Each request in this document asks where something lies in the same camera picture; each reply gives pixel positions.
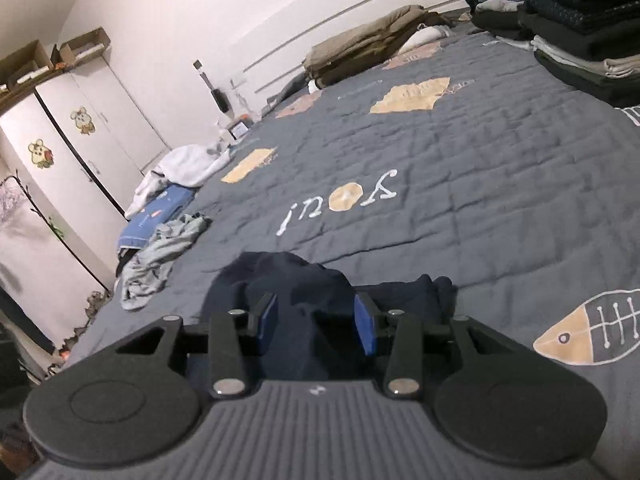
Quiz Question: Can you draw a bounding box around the blue printed cloth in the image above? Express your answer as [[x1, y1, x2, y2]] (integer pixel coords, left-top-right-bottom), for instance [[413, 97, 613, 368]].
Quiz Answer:
[[116, 183, 197, 252]]

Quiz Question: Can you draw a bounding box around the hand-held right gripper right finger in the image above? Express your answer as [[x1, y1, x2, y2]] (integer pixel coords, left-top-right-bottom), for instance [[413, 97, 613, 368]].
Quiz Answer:
[[352, 293, 522, 402]]

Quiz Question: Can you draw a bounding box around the white pillow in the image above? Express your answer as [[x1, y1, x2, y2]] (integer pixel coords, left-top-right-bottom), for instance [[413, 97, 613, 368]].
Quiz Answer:
[[399, 24, 452, 55]]

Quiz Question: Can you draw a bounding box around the navy blue garment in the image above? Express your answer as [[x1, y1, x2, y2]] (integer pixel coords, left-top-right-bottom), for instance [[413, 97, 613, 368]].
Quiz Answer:
[[201, 251, 455, 386]]

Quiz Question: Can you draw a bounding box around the olive folded blanket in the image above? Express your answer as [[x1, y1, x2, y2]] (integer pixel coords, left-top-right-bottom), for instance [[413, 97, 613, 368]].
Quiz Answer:
[[302, 5, 455, 89]]

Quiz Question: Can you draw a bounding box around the grey crumpled garment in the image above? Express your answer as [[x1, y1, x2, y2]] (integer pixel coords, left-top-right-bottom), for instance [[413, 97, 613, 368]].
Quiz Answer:
[[119, 213, 212, 312]]

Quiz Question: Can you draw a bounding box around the white wardrobe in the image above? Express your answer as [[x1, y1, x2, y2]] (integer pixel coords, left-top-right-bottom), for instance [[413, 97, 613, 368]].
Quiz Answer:
[[0, 55, 172, 311]]

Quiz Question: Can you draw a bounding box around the small bedside device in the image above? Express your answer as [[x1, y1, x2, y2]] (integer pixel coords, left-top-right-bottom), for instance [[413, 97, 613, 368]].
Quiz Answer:
[[227, 115, 254, 142]]

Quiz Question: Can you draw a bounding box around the black hanging tool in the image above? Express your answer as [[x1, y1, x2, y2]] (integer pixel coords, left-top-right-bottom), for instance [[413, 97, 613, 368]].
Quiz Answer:
[[192, 58, 232, 114]]

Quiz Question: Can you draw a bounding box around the brown-topped clothes stack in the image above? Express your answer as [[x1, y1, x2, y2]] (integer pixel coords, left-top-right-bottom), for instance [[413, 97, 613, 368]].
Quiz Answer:
[[461, 0, 532, 42]]

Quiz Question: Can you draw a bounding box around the white crumpled garment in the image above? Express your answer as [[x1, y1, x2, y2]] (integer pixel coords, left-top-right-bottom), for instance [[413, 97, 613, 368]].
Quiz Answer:
[[124, 142, 237, 222]]

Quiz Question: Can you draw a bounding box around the stack of dark folded clothes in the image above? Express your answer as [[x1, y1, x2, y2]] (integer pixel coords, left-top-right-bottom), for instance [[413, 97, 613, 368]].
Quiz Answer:
[[514, 0, 640, 107]]

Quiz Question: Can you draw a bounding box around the cartoon animal sticker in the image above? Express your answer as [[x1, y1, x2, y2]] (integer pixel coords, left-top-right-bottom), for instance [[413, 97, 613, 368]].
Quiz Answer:
[[27, 140, 54, 171], [68, 106, 97, 137]]

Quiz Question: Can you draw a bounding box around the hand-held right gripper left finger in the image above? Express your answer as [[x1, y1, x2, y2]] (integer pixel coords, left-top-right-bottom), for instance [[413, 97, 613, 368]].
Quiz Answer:
[[116, 292, 280, 402]]

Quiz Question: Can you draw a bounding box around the grey fish print bedspread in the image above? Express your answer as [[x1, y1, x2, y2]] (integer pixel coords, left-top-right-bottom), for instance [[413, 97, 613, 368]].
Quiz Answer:
[[65, 7, 640, 480]]

